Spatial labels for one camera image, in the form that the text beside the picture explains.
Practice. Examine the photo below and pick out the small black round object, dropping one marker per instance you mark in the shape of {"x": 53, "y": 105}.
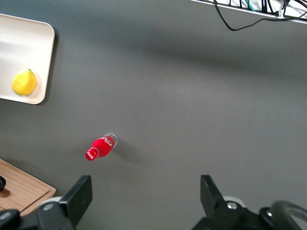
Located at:
{"x": 2, "y": 184}

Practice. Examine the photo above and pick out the light wooden board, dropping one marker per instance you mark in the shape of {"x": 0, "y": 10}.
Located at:
{"x": 21, "y": 189}

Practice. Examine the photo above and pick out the red cola bottle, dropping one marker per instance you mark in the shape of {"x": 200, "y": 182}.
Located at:
{"x": 100, "y": 147}

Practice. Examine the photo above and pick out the yellow lemon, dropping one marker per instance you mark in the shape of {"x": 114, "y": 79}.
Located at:
{"x": 24, "y": 82}

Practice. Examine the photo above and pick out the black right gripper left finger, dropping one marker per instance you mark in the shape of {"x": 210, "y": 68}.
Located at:
{"x": 76, "y": 198}

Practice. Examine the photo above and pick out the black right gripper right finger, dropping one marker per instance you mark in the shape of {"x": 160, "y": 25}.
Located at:
{"x": 213, "y": 201}

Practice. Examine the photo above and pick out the cream rectangular tray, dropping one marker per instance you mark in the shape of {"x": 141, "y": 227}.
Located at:
{"x": 26, "y": 50}

